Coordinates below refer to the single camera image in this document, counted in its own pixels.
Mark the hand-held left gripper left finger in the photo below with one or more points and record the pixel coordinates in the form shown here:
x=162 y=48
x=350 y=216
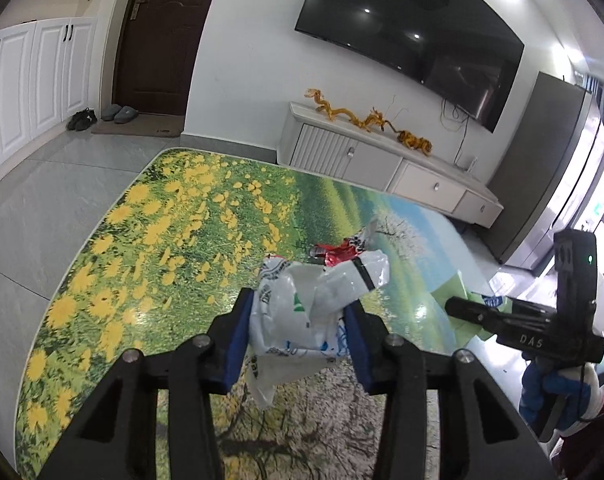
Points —
x=237 y=340

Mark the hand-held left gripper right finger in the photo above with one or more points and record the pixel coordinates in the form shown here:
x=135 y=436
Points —
x=359 y=350

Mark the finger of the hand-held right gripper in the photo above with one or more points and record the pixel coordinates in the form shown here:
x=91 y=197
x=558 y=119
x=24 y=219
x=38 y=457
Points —
x=469 y=308

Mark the light green plastic bag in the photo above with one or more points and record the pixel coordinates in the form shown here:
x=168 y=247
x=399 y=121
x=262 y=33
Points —
x=449 y=290

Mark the white green-print plastic bag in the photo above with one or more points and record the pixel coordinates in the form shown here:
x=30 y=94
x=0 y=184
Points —
x=292 y=310

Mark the red white wrapper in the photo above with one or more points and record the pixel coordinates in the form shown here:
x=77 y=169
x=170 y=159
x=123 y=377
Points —
x=339 y=252

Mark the person's right hand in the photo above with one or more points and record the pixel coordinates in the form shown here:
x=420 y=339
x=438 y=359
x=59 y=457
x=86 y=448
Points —
x=536 y=390

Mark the landscape printed table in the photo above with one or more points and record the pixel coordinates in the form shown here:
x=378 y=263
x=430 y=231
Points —
x=157 y=235

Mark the grey refrigerator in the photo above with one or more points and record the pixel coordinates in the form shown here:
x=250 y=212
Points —
x=531 y=160

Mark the white power strip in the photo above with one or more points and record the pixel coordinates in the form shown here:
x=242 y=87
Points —
x=472 y=164

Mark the golden tiger figurine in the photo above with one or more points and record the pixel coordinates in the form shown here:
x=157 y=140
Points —
x=414 y=141

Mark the blue curtain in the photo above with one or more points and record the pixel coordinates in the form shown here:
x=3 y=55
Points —
x=599 y=92

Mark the white television cabinet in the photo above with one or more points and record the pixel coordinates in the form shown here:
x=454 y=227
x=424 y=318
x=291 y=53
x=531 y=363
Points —
x=342 y=152

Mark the brown doormat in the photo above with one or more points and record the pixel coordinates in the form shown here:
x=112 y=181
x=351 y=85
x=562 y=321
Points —
x=142 y=126

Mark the golden dragon figurine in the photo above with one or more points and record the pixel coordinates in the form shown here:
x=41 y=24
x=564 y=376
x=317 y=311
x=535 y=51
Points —
x=339 y=112

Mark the grey slipper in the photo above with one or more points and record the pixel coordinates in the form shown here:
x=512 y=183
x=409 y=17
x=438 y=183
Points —
x=110 y=112
x=127 y=115

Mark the black shoe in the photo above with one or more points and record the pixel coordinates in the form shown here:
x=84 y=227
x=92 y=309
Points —
x=88 y=116
x=76 y=122

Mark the dark brown door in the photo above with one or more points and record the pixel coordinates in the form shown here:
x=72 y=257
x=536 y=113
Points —
x=167 y=35

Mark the white built-in cabinet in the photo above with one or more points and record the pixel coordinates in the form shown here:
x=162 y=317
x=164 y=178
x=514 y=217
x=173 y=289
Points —
x=12 y=85

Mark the black wall television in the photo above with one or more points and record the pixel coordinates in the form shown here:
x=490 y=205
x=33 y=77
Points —
x=406 y=20

